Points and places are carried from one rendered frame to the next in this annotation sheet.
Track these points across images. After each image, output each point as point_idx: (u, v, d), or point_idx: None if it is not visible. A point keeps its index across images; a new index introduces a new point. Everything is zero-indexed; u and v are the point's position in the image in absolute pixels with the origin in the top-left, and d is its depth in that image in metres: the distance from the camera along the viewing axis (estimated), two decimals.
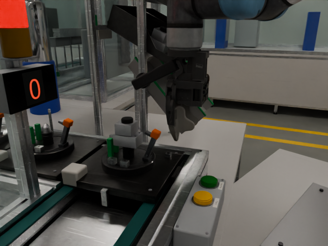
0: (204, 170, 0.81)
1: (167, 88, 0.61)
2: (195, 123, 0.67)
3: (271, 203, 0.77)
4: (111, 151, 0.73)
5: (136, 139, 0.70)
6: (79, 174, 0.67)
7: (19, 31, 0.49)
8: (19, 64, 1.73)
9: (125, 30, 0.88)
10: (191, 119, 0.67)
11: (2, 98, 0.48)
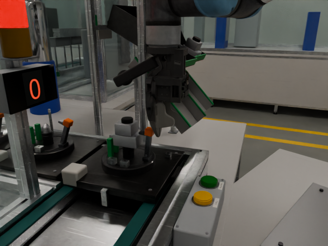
0: (204, 170, 0.81)
1: (147, 84, 0.62)
2: (176, 119, 0.68)
3: (271, 203, 0.77)
4: (111, 151, 0.73)
5: (136, 139, 0.70)
6: (79, 174, 0.67)
7: (19, 31, 0.49)
8: (19, 64, 1.73)
9: (125, 30, 0.88)
10: (172, 115, 0.68)
11: (2, 98, 0.48)
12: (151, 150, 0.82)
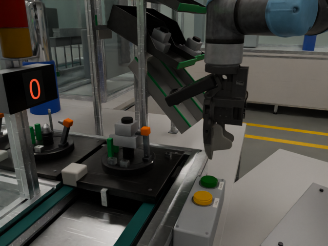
0: (204, 170, 0.81)
1: (205, 105, 0.58)
2: (231, 140, 0.64)
3: (271, 203, 0.77)
4: (111, 151, 0.73)
5: (136, 139, 0.70)
6: (79, 174, 0.67)
7: (19, 31, 0.49)
8: (19, 64, 1.73)
9: (125, 30, 0.88)
10: (226, 136, 0.64)
11: (2, 98, 0.48)
12: (151, 150, 0.82)
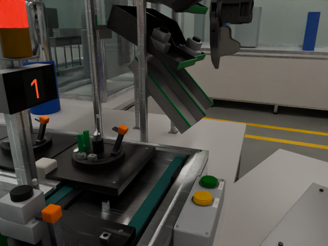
0: (204, 170, 0.81)
1: (212, 4, 0.57)
2: None
3: (271, 203, 0.77)
4: None
5: (35, 229, 0.39)
6: None
7: (19, 31, 0.49)
8: (19, 64, 1.73)
9: (125, 30, 0.88)
10: None
11: (2, 98, 0.48)
12: (83, 224, 0.52)
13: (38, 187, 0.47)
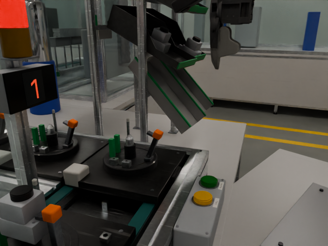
0: (204, 170, 0.81)
1: (212, 4, 0.57)
2: None
3: (271, 203, 0.77)
4: None
5: (35, 229, 0.39)
6: None
7: (19, 31, 0.49)
8: (19, 64, 1.73)
9: (125, 30, 0.88)
10: None
11: (2, 98, 0.48)
12: (83, 224, 0.52)
13: (38, 187, 0.47)
